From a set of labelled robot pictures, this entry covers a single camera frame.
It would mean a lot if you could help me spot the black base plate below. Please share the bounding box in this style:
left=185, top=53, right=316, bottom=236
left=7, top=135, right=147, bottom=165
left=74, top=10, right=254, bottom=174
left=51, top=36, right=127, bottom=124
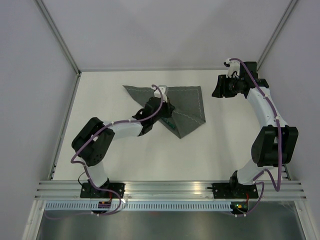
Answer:
left=207, top=182, right=259, bottom=200
left=80, top=182, right=125, bottom=199

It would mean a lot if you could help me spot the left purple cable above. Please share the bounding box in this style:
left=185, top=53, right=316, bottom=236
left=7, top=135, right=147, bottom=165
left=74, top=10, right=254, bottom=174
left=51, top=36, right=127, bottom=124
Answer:
left=44, top=84, right=166, bottom=221

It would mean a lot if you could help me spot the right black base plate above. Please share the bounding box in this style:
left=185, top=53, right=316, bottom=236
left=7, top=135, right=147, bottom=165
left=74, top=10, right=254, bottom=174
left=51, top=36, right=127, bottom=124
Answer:
left=207, top=182, right=259, bottom=200

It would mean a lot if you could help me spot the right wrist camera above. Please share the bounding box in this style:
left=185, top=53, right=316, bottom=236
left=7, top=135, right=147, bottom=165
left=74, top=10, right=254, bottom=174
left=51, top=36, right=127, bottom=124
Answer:
left=223, top=58, right=240, bottom=78

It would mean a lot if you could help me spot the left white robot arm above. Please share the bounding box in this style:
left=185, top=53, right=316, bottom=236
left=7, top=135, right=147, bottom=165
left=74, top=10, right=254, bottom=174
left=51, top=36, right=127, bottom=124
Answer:
left=70, top=96, right=175, bottom=198

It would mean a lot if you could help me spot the left aluminium frame post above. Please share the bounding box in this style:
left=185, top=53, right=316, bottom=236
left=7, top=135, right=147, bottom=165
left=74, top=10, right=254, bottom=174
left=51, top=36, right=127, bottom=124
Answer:
left=34, top=0, right=81, bottom=76

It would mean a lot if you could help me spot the aluminium frame post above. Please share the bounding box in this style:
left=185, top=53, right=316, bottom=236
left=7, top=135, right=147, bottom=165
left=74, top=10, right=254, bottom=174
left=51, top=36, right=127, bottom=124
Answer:
left=34, top=0, right=81, bottom=76
left=257, top=0, right=300, bottom=71

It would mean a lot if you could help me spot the grey cloth napkin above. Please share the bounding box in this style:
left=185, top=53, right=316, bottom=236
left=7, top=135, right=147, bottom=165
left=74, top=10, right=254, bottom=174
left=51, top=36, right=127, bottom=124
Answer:
left=124, top=85, right=206, bottom=139

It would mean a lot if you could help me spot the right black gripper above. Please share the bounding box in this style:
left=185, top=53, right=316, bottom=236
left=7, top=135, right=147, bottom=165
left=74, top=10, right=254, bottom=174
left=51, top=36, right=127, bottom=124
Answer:
left=211, top=74, right=243, bottom=98

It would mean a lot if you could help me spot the metal fork with green handle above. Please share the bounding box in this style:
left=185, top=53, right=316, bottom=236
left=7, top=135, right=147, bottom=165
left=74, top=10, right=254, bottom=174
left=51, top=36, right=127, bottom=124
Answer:
left=161, top=117, right=176, bottom=130

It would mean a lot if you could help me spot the right aluminium frame post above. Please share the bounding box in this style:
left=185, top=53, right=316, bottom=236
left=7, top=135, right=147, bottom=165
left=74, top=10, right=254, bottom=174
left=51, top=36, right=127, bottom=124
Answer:
left=257, top=0, right=300, bottom=71

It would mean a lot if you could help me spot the white slotted cable duct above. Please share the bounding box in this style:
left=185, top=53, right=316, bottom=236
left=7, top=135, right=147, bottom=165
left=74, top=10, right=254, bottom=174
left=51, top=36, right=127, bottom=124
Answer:
left=45, top=200, right=232, bottom=212

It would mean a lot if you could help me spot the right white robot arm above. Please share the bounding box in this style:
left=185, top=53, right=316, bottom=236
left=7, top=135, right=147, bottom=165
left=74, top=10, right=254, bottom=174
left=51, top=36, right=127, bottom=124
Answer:
left=212, top=58, right=299, bottom=199

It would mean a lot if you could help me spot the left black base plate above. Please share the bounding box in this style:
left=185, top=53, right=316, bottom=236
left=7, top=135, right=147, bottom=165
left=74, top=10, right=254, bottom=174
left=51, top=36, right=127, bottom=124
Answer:
left=80, top=182, right=125, bottom=199

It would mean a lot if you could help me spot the aluminium mounting rail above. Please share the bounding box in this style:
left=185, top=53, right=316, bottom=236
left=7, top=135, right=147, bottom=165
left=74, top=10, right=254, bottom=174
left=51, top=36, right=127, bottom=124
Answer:
left=33, top=180, right=307, bottom=201

